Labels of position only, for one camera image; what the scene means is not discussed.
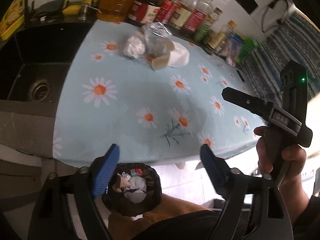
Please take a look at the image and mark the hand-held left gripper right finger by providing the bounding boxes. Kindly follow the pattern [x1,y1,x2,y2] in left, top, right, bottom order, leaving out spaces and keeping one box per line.
[200,144,294,240]

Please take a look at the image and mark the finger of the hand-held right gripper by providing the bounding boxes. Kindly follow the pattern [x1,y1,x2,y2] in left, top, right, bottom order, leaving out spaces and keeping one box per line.
[222,87,273,120]

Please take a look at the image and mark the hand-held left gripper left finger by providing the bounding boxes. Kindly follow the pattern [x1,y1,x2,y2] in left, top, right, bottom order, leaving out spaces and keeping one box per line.
[27,144,120,240]

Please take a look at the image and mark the black trash bin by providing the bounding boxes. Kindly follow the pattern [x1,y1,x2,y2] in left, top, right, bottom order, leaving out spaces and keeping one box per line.
[102,163,162,217]

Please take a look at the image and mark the person's right forearm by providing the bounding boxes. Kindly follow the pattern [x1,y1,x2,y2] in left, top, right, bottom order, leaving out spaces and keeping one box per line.
[277,177,320,240]

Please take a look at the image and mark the person's right hand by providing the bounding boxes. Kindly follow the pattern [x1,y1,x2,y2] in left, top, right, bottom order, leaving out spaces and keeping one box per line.
[254,126,307,189]

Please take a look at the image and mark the green packet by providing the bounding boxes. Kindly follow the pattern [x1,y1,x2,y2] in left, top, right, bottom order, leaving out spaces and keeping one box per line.
[237,38,258,64]

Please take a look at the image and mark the patterned blue cloth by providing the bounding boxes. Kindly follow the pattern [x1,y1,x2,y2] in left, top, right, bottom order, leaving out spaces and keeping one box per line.
[237,11,320,100]

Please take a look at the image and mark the blue and white packet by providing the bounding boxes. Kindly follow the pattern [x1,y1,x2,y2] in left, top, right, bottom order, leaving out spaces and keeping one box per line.
[224,34,244,60]

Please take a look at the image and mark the brown fleece garment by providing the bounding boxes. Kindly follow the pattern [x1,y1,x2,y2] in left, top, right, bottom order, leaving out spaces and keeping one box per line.
[107,194,210,240]

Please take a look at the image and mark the small bottle with yellow cap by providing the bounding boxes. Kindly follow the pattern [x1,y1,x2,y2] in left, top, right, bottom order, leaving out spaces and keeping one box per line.
[207,20,237,50]

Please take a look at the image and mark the white paper cup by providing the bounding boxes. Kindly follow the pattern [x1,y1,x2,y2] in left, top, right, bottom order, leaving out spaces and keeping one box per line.
[167,42,190,68]

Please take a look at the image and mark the green bottle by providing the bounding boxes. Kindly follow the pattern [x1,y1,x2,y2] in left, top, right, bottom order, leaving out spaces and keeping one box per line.
[194,7,223,42]

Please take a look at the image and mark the blue daisy tablecloth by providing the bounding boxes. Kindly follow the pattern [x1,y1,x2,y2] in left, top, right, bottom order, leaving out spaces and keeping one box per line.
[52,20,273,167]

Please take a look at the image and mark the crushed brown paper cup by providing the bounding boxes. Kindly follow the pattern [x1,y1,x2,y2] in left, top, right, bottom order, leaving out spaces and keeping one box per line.
[151,56,169,70]

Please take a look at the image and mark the clear bottle with red label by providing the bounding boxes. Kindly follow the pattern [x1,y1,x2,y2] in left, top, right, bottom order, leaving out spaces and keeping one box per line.
[181,0,217,34]

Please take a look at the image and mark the sink drain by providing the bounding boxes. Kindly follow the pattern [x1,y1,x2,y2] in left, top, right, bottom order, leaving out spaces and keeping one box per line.
[28,79,49,99]

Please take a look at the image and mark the crumpled clear plastic bag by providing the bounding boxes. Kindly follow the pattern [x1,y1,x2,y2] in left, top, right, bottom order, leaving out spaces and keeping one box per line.
[142,22,173,57]

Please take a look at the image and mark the clear bottle with beige label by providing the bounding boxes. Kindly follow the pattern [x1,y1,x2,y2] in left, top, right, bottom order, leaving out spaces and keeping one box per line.
[169,0,207,29]

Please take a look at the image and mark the slim bottle with red label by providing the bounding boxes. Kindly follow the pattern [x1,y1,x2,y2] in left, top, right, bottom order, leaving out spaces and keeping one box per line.
[155,0,185,24]

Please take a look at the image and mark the small crumpled white paper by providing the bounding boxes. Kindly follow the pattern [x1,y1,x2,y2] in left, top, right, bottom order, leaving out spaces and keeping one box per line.
[122,35,146,58]

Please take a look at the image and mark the black kitchen sink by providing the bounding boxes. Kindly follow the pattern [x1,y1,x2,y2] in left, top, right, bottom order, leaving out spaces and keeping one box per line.
[7,25,88,103]

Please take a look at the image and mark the dark sauce jug red label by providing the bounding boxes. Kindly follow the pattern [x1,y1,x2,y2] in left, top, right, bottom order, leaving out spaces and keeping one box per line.
[125,0,170,27]

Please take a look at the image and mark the large clear oil jug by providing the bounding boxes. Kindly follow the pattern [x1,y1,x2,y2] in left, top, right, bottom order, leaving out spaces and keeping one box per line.
[96,0,137,23]

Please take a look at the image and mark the soap dispenser pump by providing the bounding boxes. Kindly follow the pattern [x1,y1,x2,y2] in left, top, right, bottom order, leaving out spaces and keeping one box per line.
[79,1,102,20]

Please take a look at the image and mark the yellow sponge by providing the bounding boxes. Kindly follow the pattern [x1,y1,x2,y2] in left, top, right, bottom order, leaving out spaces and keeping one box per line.
[61,1,83,15]

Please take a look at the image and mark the yellow dish soap bottle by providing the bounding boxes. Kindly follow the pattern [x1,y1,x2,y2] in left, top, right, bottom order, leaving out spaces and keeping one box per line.
[0,0,27,40]

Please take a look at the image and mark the black faucet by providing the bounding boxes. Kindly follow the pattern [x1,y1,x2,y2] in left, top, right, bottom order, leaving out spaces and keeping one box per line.
[24,0,35,28]

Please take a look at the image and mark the black cable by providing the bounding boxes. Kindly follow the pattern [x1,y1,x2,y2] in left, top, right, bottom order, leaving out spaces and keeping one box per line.
[261,0,295,33]

